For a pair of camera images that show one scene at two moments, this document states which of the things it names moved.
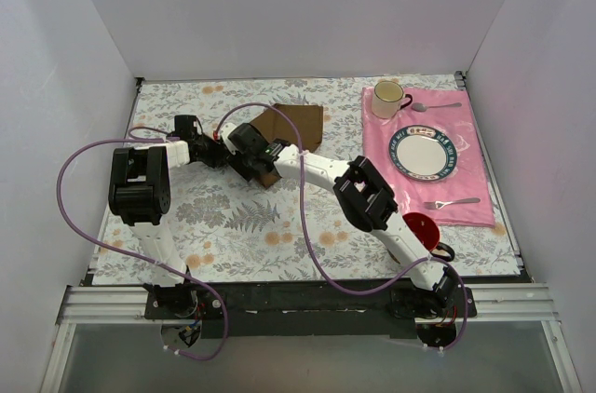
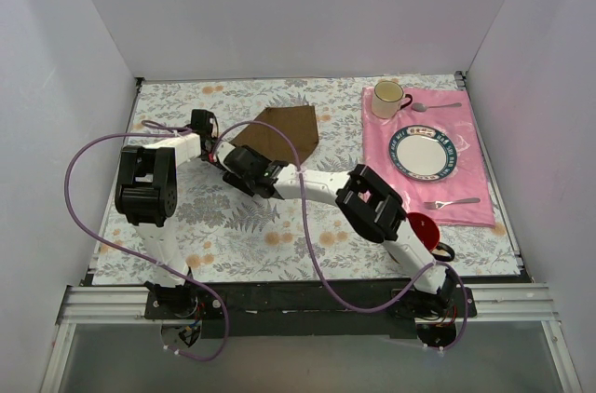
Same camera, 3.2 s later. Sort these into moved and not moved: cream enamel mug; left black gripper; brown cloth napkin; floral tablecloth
Moved: left black gripper
Not moved: cream enamel mug; floral tablecloth; brown cloth napkin
